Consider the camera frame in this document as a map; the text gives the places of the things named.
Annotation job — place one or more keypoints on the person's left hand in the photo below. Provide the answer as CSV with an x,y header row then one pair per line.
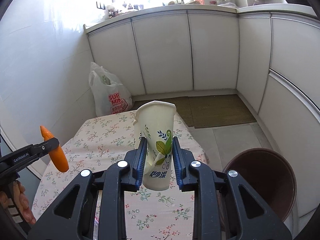
x,y
20,200

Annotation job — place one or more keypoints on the white plastic shopping bag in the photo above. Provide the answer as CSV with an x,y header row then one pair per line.
x,y
110,95

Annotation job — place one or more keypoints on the floral tablecloth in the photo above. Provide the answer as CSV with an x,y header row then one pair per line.
x,y
95,198

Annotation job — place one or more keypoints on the floral paper cup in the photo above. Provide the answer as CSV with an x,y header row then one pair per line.
x,y
155,122

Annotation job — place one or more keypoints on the brown floor mat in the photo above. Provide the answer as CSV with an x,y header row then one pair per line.
x,y
205,111

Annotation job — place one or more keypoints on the orange peel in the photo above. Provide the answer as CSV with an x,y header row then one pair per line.
x,y
57,155

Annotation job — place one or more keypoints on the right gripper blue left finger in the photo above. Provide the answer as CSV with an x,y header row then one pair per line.
x,y
139,163

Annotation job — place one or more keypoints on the brown trash bin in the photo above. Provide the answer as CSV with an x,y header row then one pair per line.
x,y
271,175

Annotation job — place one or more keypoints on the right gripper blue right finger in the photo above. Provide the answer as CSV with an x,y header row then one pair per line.
x,y
179,163

